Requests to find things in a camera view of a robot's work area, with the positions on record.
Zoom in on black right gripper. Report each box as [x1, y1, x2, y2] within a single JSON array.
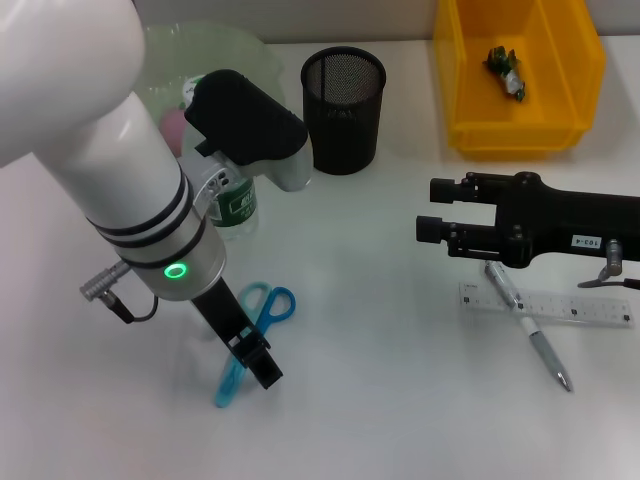
[[415, 171, 640, 269]]

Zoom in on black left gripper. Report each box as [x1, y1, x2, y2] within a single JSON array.
[[189, 279, 285, 391]]

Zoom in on blue capped scissors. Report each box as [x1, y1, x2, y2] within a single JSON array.
[[214, 281, 297, 409]]

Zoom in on green plastic wrapper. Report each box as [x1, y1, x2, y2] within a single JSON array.
[[482, 46, 529, 104]]

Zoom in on clear water bottle green label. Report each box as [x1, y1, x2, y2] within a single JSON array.
[[182, 74, 259, 241]]

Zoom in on black mesh pen cup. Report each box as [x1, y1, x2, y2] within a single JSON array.
[[300, 46, 389, 176]]

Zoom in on silver white pen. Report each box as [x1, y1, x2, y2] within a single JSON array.
[[482, 259, 575, 393]]

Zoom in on clear plastic ruler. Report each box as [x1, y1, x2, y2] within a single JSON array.
[[458, 282, 634, 330]]

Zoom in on green glass fruit bowl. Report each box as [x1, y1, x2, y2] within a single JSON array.
[[132, 20, 286, 161]]

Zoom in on yellow plastic bin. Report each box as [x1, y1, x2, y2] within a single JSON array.
[[432, 0, 609, 161]]

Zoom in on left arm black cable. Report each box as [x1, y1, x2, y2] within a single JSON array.
[[79, 262, 160, 325]]

